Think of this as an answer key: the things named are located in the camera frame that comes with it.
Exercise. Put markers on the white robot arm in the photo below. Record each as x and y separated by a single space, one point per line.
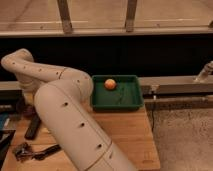
58 93

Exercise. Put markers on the purple bowl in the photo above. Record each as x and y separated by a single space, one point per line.
24 109

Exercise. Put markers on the orange fruit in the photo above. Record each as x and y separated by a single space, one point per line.
110 84

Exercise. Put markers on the green plastic tray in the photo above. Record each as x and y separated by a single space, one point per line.
126 96

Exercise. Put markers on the black rectangular remote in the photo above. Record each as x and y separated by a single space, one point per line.
33 128

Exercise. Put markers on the crumpled dark foil wrapper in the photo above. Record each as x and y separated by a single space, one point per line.
22 152

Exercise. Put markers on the dark box at left edge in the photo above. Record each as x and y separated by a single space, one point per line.
7 129

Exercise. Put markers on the black handled tool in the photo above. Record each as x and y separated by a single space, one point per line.
41 155

